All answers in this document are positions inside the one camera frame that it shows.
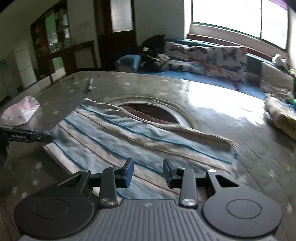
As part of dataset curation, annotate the blue striped fuzzy sweater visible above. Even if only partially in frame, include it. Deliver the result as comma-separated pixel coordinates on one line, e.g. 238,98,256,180
45,98,238,199

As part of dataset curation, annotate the crumpled clothes pile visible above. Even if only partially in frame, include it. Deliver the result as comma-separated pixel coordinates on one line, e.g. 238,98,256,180
141,50,170,72

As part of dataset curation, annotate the pink white plastic bag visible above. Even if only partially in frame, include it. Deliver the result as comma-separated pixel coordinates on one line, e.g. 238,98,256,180
1,96,40,126

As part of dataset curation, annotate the round black induction cooktop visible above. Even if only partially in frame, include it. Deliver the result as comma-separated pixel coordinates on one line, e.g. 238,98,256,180
121,103,179,124

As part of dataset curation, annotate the grey quilted table cover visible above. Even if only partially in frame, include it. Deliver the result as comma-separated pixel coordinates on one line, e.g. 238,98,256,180
1,71,295,240

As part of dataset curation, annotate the pen on table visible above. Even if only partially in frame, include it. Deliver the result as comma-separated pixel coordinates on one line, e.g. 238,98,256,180
88,78,94,91

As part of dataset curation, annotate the dark wooden cabinet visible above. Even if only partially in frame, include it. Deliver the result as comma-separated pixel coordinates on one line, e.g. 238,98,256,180
30,1,98,81

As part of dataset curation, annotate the small butterfly print cushion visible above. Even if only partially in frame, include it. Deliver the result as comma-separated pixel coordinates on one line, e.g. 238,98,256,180
166,60,206,75

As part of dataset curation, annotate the blue sofa bench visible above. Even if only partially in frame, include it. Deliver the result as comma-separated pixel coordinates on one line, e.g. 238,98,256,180
115,38,296,112

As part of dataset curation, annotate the folded floral blanket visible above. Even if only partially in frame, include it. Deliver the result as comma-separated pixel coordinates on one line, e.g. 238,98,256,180
264,94,295,140

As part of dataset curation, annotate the long butterfly print pillow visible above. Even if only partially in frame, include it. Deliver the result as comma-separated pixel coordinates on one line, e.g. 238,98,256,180
164,42,208,65

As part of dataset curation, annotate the large butterfly print pillow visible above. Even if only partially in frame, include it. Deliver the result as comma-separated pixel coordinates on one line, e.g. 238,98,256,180
205,46,247,83

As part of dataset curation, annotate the grey plain pillow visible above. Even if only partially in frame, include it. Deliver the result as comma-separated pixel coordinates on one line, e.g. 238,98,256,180
260,62,295,99

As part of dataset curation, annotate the black bag on sofa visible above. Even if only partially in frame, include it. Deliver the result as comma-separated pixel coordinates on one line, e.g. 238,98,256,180
142,34,166,53

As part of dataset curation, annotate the white plush toy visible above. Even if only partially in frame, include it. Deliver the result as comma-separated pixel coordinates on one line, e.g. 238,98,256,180
272,54,289,69

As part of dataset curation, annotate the dark wooden door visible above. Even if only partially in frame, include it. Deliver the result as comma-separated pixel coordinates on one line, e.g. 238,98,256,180
93,1,137,71

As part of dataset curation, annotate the window with green frame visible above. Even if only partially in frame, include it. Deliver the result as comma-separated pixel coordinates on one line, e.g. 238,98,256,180
192,0,288,50

